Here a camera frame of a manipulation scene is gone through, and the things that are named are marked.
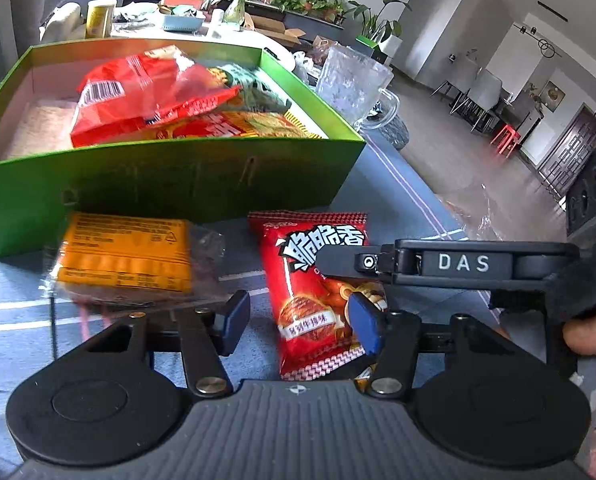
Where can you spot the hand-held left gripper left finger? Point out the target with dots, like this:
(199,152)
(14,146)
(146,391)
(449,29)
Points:
(235,317)

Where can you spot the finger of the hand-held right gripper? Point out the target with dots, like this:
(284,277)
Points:
(348,262)

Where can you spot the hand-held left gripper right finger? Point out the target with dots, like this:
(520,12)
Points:
(365,322)

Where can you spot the small red snack packet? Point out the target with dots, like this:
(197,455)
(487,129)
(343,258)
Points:
(303,310)

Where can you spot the orange label clear snack packet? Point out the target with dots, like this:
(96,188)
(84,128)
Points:
(123,255)

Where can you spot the green cardboard box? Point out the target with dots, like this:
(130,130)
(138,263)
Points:
(168,180)

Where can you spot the red and yellow snack packet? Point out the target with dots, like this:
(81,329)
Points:
(238,127)

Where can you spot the green snack packet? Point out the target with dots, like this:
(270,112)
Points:
(248,87)

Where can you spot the large red snack bag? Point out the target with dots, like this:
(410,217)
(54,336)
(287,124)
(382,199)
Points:
(128,105)

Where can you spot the clear bread packet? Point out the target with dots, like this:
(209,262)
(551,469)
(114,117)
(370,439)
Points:
(38,127)

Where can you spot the person's right hand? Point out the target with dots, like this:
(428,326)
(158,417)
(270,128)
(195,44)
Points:
(590,335)

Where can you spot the clear plastic wrap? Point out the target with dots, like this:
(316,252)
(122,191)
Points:
(482,210)

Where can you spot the dark wooden door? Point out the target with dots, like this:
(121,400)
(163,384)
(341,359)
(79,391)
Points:
(572,150)

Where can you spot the red stool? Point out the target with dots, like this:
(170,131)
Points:
(505,139)

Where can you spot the dark marble side table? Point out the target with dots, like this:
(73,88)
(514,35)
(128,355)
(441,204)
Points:
(395,132)

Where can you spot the white dining chair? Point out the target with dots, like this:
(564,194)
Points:
(461,80)
(487,95)

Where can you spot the clear glass mug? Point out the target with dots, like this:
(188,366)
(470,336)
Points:
(348,85)

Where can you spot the white plastic bag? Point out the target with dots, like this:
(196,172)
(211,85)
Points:
(305,65)

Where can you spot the orange paper bag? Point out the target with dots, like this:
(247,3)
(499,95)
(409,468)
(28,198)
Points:
(323,47)

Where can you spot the green and white box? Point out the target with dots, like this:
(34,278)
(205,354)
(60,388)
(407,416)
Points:
(367,42)

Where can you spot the large-leaf plant in white pot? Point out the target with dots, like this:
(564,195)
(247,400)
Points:
(390,45)

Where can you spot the open cardboard box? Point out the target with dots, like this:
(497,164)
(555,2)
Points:
(273,26)

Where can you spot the round white table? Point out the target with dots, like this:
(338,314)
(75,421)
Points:
(218,36)

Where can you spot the small white bottle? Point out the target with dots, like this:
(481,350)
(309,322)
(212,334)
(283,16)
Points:
(218,15)

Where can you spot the blue plastic basket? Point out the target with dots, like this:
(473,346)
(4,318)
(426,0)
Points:
(183,21)

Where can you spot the yellow can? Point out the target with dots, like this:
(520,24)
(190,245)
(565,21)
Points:
(99,17)

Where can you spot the white cushion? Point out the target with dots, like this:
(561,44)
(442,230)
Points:
(63,22)

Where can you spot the framed wall picture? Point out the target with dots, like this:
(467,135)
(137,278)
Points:
(552,96)

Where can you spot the black wall lamp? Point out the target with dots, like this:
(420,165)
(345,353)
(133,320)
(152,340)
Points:
(542,42)

